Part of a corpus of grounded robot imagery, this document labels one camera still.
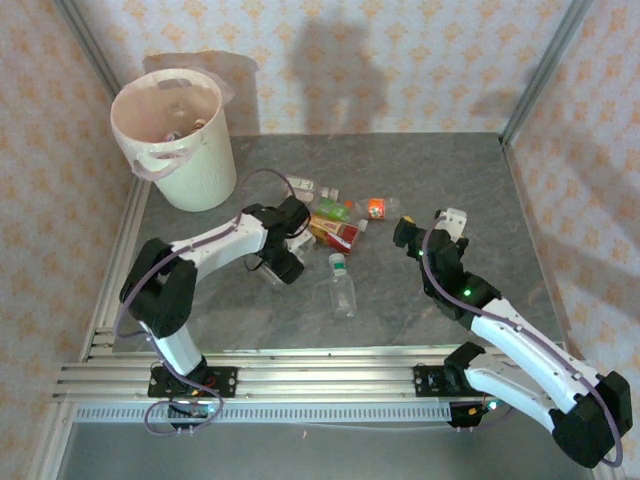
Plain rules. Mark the orange label orange-capped bottle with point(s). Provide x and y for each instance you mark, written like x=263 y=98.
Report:
x=376 y=207

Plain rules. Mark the green label plastic bottle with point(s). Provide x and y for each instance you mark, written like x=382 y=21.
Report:
x=332 y=209

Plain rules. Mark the red and gold label bottle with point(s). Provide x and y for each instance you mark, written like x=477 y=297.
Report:
x=335 y=234

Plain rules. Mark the clear unlabelled plastic bottle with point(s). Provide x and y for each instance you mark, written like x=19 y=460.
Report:
x=342 y=295

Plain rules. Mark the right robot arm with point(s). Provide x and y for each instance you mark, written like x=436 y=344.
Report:
x=520 y=345

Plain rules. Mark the cream plastic bin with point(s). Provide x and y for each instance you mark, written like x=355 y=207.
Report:
x=200 y=180

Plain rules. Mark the clear bottle green-white label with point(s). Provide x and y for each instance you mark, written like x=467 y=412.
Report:
x=302 y=186

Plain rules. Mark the aluminium mounting rail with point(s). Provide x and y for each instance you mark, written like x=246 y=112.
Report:
x=325 y=380

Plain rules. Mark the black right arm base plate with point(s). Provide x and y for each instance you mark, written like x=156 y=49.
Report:
x=425 y=382

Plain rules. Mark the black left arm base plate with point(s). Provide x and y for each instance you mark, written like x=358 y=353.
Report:
x=225 y=382

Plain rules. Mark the aluminium frame post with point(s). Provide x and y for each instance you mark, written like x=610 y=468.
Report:
x=540 y=75
x=85 y=35

